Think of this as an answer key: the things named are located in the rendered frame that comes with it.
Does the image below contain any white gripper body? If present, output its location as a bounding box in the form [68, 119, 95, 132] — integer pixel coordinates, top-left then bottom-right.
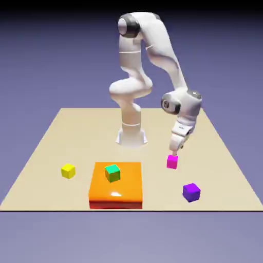
[168, 134, 188, 154]

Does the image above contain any small yellow cube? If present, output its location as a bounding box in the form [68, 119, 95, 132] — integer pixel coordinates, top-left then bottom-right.
[61, 163, 76, 180]

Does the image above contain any small magenta cube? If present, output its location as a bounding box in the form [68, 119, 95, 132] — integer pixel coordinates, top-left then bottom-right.
[166, 154, 179, 170]

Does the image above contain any small green cube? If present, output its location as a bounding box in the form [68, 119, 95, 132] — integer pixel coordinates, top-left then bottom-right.
[104, 164, 121, 183]

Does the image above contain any large orange box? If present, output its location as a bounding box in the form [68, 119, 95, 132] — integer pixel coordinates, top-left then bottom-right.
[88, 161, 143, 210]

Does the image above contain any small purple cube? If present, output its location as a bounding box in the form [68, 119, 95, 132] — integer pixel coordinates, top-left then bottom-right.
[182, 182, 201, 203]

